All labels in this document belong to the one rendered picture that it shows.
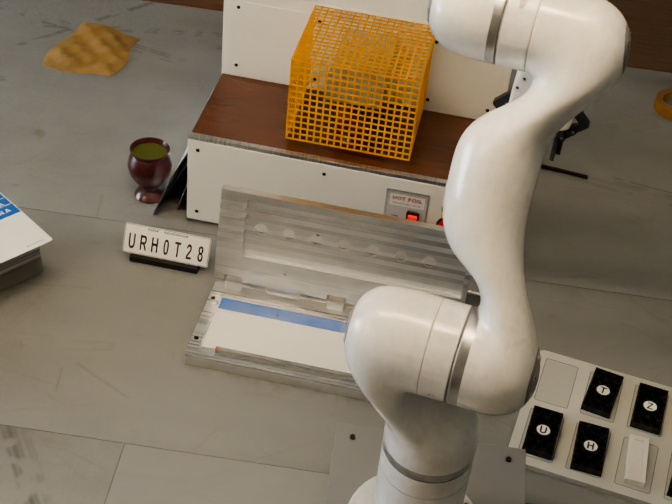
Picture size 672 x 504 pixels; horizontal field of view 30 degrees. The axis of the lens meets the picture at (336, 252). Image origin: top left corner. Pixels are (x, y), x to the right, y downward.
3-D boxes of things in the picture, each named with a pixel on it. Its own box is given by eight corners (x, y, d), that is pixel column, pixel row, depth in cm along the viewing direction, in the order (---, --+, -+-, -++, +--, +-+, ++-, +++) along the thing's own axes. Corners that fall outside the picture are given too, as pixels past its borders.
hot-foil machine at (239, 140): (184, 221, 238) (186, 47, 214) (238, 110, 269) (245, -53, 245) (578, 298, 231) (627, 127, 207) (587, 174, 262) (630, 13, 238)
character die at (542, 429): (521, 451, 199) (522, 446, 199) (533, 409, 207) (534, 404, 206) (551, 460, 199) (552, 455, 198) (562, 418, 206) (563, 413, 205)
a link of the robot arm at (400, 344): (462, 494, 156) (492, 366, 140) (322, 450, 160) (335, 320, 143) (484, 424, 165) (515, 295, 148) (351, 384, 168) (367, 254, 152)
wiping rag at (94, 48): (109, 83, 273) (109, 76, 272) (35, 65, 276) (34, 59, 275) (149, 35, 290) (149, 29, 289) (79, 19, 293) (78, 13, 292)
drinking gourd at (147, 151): (163, 178, 248) (163, 132, 241) (178, 203, 243) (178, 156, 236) (122, 186, 245) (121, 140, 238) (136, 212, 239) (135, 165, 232)
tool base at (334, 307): (184, 363, 209) (184, 347, 207) (217, 285, 225) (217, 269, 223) (443, 416, 205) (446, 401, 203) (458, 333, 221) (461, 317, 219)
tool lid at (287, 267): (221, 188, 212) (224, 184, 214) (212, 284, 221) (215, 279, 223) (478, 237, 208) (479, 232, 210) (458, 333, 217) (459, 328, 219)
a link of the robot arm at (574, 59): (404, 372, 157) (530, 410, 154) (385, 399, 146) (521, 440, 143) (505, -26, 146) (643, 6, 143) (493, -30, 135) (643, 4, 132)
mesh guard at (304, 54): (285, 138, 226) (290, 58, 215) (308, 81, 241) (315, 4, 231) (409, 161, 224) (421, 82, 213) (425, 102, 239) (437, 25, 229)
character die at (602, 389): (580, 409, 208) (581, 404, 207) (594, 371, 215) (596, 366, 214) (608, 419, 207) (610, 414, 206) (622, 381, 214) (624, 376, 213)
